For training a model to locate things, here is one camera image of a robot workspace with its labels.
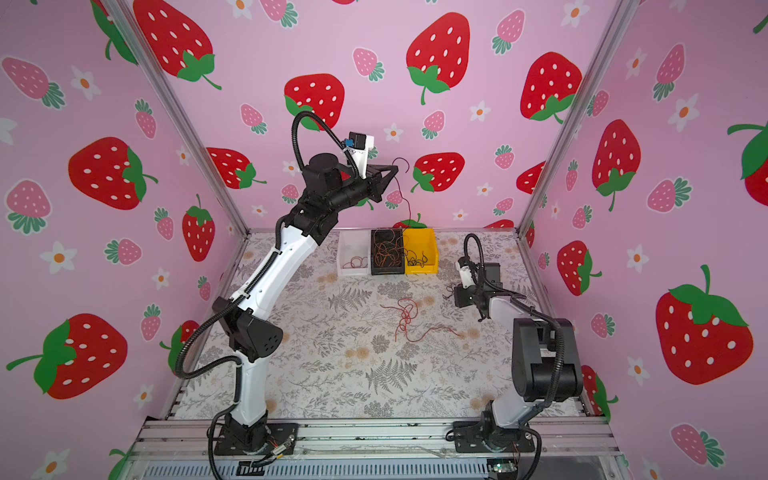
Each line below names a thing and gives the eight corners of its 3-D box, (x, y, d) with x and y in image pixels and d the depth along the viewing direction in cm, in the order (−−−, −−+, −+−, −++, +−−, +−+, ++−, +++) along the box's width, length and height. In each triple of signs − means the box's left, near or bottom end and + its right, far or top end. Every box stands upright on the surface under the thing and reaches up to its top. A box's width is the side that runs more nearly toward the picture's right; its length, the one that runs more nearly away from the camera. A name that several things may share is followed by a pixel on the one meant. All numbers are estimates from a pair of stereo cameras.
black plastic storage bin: (369, 274, 107) (368, 265, 103) (372, 237, 119) (371, 228, 115) (404, 274, 107) (404, 265, 103) (403, 237, 119) (403, 228, 115)
